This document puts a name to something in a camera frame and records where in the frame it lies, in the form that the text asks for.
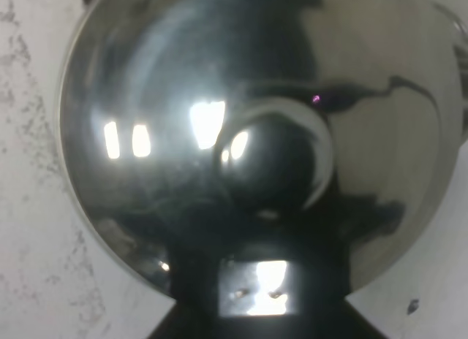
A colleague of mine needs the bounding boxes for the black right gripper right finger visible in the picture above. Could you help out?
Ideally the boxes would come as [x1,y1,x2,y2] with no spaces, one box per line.
[292,240,384,338]

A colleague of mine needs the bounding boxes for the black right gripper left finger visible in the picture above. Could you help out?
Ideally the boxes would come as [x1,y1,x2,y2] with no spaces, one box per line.
[149,240,227,338]

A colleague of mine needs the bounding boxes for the stainless steel teapot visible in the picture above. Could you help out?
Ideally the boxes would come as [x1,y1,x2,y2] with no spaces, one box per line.
[58,0,467,310]

